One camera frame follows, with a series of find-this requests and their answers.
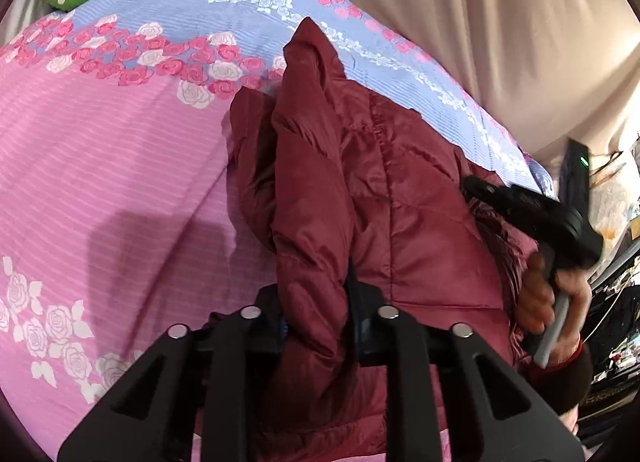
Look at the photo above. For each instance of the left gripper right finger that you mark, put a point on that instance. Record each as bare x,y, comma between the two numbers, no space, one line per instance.
492,414

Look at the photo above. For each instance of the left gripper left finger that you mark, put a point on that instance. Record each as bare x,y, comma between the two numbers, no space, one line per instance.
208,385

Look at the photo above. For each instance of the maroon puffer jacket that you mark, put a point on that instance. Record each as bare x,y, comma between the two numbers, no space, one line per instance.
334,179

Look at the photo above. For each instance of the pink floral bed sheet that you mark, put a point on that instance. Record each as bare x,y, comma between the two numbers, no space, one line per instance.
118,212

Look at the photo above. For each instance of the beige backdrop curtain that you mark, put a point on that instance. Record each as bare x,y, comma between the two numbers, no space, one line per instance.
546,70

